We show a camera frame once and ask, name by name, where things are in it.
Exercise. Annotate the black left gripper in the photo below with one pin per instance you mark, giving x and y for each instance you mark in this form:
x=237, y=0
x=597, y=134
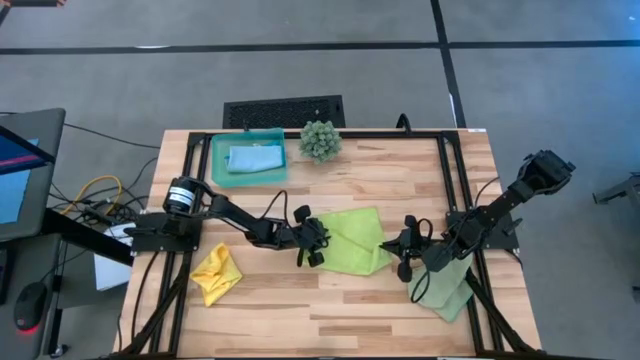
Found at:
x=305, y=237

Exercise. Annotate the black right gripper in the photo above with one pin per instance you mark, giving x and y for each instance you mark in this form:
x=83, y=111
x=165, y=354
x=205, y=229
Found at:
x=412, y=247

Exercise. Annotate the lime green microfiber towel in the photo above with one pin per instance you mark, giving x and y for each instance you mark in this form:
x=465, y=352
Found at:
x=355, y=240

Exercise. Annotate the pale green microfiber towel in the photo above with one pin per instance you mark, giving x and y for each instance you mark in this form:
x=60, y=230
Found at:
x=445, y=295

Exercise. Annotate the blue microfiber towel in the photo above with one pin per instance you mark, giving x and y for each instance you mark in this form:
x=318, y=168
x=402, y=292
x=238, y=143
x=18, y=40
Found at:
x=252, y=159

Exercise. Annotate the yellow microfiber towel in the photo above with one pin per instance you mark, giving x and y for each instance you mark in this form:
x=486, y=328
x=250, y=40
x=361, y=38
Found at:
x=216, y=275

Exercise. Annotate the teal translucent plastic bin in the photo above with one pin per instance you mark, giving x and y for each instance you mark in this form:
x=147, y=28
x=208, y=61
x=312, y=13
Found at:
x=220, y=177

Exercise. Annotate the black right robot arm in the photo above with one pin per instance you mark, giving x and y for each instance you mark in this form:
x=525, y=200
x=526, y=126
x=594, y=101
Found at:
x=500, y=205

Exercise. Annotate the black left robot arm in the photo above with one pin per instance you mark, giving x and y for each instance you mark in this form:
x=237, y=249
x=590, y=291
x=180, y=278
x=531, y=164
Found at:
x=225, y=215

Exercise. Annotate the artificial plant in patterned pot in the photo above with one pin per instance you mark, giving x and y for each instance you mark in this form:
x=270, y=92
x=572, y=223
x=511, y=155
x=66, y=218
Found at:
x=320, y=141

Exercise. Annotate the white paper sheet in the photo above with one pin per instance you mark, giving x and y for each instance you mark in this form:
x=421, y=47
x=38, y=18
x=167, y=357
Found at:
x=110, y=272

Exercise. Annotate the black computer mouse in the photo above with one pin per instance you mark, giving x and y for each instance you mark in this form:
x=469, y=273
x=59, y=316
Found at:
x=30, y=305

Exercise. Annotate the computer monitor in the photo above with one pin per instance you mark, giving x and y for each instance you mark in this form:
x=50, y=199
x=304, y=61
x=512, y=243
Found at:
x=25, y=175

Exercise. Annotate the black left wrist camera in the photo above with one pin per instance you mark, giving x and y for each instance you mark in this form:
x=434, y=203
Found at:
x=302, y=214

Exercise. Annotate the black aluminium table frame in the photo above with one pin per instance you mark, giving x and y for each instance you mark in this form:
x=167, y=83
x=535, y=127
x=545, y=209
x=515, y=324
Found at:
x=452, y=165

